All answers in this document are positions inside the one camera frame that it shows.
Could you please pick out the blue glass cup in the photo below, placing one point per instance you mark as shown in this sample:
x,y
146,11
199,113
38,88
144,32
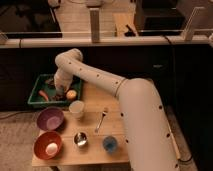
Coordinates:
x,y
110,144

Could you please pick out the small metal cup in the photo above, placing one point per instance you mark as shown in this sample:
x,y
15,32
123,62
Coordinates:
x,y
80,139

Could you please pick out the orange carrot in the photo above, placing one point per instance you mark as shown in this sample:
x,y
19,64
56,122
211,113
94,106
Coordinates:
x,y
44,95

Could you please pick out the orange fruit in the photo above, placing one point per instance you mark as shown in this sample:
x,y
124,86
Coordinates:
x,y
71,95

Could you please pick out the white horizontal rail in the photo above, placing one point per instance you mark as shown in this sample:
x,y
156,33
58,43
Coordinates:
x,y
105,41

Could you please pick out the dark grapes bunch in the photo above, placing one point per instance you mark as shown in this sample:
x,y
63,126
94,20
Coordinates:
x,y
59,97

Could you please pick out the purple bowl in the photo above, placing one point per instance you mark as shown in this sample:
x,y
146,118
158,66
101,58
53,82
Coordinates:
x,y
50,118

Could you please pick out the green plastic tray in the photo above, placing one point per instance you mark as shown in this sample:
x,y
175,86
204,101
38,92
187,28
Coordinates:
x,y
38,102

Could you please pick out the white paper cup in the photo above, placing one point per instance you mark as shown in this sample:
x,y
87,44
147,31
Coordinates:
x,y
76,108

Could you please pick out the red bowl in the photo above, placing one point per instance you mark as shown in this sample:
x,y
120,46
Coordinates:
x,y
43,141

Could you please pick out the white angled bracket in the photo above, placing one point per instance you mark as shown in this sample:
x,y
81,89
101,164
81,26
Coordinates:
x,y
191,28

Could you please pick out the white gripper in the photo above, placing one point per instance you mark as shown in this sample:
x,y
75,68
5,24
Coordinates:
x,y
62,82

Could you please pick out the white egg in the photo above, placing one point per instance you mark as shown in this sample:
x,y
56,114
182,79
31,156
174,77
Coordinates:
x,y
51,149

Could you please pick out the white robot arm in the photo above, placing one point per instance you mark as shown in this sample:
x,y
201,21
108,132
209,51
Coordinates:
x,y
148,138

